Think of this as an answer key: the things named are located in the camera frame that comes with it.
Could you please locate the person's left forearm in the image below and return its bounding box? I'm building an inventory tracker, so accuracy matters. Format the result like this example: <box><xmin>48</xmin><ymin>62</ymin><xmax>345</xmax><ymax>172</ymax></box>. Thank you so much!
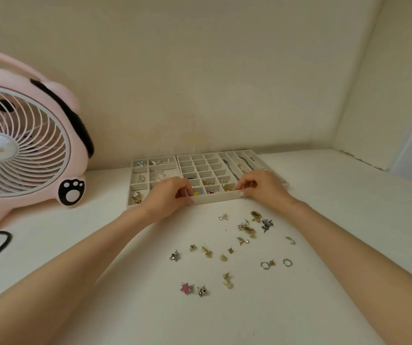
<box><xmin>0</xmin><ymin>205</ymin><xmax>158</xmax><ymax>345</ymax></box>

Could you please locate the pink animal-shaped desk fan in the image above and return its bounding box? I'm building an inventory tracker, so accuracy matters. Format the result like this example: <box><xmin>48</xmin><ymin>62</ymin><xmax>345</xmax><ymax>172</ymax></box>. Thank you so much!
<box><xmin>0</xmin><ymin>47</ymin><xmax>96</xmax><ymax>231</ymax></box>

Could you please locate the grey necklace tray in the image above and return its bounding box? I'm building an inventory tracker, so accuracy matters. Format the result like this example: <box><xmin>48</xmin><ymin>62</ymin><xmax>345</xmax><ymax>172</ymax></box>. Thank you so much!
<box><xmin>218</xmin><ymin>149</ymin><xmax>290</xmax><ymax>191</ymax></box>

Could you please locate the grey bracelet tray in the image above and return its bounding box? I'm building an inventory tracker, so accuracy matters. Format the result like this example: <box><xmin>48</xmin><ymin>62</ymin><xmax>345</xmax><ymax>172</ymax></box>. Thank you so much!
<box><xmin>126</xmin><ymin>155</ymin><xmax>192</xmax><ymax>209</ymax></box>

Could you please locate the white table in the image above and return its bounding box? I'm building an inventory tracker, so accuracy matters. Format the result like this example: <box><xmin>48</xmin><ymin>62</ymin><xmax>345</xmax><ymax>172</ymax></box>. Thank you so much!
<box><xmin>0</xmin><ymin>149</ymin><xmax>412</xmax><ymax>345</ymax></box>

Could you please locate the silver chain necklace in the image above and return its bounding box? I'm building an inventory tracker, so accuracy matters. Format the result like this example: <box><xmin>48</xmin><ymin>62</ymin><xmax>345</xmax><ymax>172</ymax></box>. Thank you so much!
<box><xmin>222</xmin><ymin>160</ymin><xmax>241</xmax><ymax>179</ymax></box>

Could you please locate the pile of mixed jewelry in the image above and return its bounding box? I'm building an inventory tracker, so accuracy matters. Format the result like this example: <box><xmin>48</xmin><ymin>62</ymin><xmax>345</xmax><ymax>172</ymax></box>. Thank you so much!
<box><xmin>169</xmin><ymin>211</ymin><xmax>297</xmax><ymax>299</ymax></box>

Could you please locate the person's left hand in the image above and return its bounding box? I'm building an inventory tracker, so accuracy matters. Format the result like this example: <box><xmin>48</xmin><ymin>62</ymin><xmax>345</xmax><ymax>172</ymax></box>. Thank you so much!
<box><xmin>139</xmin><ymin>177</ymin><xmax>196</xmax><ymax>224</ymax></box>

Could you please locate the person's right hand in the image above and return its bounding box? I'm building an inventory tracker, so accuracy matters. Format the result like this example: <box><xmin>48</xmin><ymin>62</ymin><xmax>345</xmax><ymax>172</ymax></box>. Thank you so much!
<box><xmin>236</xmin><ymin>170</ymin><xmax>299</xmax><ymax>213</ymax></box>

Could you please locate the person's right forearm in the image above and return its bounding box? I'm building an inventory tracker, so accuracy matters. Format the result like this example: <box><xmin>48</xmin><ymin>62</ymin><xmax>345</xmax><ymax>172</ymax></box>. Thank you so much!
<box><xmin>281</xmin><ymin>198</ymin><xmax>412</xmax><ymax>345</ymax></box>

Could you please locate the grey earring grid tray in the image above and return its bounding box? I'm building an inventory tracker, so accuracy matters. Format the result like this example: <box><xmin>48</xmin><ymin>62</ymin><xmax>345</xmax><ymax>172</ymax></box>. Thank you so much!
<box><xmin>176</xmin><ymin>152</ymin><xmax>245</xmax><ymax>206</ymax></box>

